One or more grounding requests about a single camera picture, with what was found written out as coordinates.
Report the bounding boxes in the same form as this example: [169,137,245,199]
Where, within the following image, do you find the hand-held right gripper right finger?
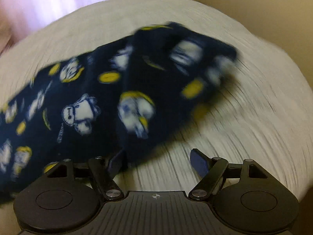
[188,148,269,200]

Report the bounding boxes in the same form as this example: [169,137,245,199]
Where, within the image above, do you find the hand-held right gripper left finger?
[46,149,128,200]

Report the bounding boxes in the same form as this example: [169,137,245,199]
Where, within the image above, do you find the navy cartoon print fleece pants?
[0,22,241,202]

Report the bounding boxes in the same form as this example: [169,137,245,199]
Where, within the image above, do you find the bed with grey ribbed bedspread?
[0,0,313,235]

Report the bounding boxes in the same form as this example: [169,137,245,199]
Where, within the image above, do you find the pink curtain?
[0,0,153,43]

